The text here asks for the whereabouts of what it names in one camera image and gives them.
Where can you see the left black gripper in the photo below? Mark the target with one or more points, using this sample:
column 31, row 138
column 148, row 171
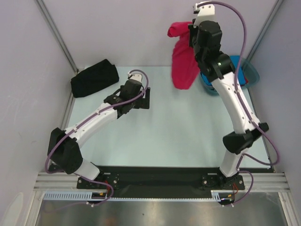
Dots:
column 143, row 103

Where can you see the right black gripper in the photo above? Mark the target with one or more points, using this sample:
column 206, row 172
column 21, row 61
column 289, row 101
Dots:
column 192, row 30

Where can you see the pink t shirt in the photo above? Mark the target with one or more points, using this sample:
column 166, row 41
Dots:
column 184, row 68

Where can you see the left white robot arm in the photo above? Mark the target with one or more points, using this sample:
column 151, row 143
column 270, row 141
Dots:
column 64, row 145

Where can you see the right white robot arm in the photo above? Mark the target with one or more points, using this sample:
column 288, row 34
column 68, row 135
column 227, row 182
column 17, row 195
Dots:
column 218, row 68

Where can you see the folded black t shirt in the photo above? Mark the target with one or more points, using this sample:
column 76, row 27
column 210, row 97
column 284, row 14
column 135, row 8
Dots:
column 94, row 78

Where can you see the teal plastic basket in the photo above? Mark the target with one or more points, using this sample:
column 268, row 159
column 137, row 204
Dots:
column 246, row 69

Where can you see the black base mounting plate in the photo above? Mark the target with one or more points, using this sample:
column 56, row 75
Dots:
column 167, row 183

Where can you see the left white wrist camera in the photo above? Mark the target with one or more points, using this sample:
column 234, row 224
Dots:
column 135, row 76

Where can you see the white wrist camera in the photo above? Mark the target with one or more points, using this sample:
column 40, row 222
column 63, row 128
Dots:
column 203, row 13
column 135, row 76

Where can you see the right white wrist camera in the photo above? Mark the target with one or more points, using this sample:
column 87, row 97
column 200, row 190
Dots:
column 203, row 13

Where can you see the right aluminium corner post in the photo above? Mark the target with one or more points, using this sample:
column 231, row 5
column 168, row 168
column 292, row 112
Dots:
column 277, row 6

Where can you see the aluminium corner post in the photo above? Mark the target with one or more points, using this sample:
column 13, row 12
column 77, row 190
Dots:
column 277, row 6
column 56, row 33

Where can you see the left aluminium corner post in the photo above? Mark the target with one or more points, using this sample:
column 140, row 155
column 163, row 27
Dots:
column 56, row 33

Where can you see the right slotted cable duct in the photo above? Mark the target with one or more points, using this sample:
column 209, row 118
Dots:
column 221, row 195

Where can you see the slotted cable duct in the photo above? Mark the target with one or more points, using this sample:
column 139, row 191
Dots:
column 74, row 196
column 221, row 195

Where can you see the left slotted cable duct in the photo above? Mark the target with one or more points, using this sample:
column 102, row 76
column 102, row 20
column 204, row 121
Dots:
column 74, row 196

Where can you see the aluminium front frame rail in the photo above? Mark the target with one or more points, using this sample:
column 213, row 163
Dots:
column 262, row 182

